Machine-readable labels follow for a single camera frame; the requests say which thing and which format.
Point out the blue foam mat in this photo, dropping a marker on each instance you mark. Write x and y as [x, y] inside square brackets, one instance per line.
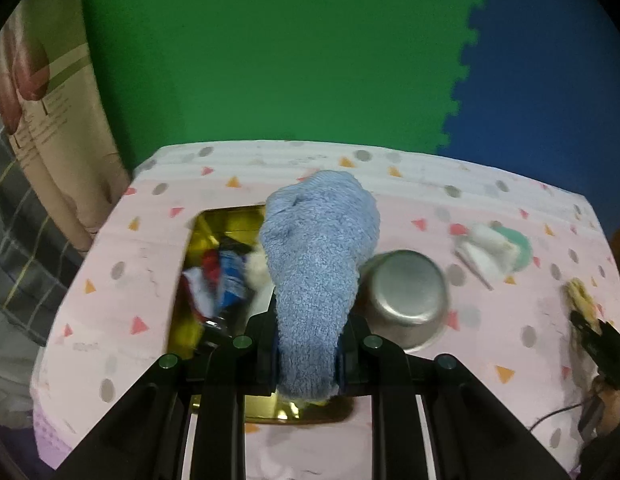
[549, 85]

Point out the grey bed sheet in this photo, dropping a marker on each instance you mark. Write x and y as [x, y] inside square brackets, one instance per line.
[10, 375]

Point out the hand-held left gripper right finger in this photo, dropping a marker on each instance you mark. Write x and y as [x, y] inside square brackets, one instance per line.
[352, 355]

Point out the gold metal tin tray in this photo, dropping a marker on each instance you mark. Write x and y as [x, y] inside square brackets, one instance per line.
[210, 230]

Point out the steel bowl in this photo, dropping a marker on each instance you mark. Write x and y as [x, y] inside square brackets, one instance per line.
[404, 300]

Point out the white sock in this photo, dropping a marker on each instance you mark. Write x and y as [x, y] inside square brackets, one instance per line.
[257, 267]

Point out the blue fuzzy sock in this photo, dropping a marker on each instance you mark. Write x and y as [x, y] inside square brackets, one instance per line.
[315, 260]

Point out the grey plaid blanket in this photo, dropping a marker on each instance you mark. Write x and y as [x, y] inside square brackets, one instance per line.
[20, 270]

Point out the green foam mat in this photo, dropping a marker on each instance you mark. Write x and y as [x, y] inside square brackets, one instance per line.
[265, 50]

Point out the blue snack packet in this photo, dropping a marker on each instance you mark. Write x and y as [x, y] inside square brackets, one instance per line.
[232, 280]

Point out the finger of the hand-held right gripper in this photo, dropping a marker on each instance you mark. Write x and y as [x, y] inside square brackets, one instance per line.
[597, 347]

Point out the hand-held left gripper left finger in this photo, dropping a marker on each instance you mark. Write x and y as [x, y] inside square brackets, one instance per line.
[262, 350]

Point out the white and mint soft toy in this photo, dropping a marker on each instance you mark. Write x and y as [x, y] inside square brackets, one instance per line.
[494, 247]

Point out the beige printed curtain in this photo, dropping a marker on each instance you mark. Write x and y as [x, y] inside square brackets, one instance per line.
[65, 135]

